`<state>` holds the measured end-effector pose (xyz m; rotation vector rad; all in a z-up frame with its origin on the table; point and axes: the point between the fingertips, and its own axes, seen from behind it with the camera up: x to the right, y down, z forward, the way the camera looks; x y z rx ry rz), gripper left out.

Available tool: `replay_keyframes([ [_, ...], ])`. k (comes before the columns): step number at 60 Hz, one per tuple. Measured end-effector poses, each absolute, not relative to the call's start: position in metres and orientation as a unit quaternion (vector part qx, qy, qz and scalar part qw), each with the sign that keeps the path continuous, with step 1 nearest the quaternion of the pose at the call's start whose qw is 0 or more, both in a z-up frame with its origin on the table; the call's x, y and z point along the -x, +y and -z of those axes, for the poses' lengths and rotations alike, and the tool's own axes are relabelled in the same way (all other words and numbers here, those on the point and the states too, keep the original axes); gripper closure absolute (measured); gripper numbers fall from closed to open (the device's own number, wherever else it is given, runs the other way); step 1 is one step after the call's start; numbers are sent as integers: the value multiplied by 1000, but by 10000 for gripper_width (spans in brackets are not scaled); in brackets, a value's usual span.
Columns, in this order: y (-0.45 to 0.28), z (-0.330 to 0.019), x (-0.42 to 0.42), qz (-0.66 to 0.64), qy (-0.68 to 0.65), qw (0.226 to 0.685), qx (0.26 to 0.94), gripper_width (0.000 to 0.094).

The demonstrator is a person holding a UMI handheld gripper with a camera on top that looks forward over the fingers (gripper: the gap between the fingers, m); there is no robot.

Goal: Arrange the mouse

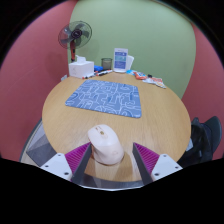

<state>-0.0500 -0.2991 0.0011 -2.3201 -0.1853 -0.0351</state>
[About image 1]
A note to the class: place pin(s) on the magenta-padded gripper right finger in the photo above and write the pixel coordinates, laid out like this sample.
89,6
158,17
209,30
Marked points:
148,159

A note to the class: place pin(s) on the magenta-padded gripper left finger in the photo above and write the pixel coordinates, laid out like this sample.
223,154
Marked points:
76,159

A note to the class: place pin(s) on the cream white computer mouse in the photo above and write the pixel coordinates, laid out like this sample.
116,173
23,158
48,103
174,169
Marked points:
106,145

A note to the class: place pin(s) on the blue patterned mouse pad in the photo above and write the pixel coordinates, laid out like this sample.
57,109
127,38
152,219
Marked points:
105,98

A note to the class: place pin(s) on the white and orange snack packet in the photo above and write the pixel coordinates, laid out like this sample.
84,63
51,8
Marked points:
156,81

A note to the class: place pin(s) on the small black object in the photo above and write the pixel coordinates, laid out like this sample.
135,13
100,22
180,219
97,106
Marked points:
150,75

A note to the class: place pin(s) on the light blue packet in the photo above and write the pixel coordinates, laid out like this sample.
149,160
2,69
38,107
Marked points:
130,71

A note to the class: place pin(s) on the white tissue box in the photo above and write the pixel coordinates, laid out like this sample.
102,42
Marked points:
80,69

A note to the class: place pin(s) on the blue whiteboard eraser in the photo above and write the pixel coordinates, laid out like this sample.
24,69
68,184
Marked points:
98,68

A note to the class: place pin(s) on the dark mesh pen cup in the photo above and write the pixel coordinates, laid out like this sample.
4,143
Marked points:
107,64

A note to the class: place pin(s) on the black standing fan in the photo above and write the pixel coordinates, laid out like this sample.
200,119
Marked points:
76,33

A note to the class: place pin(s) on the white wall outlet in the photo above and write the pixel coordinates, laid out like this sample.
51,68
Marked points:
64,78

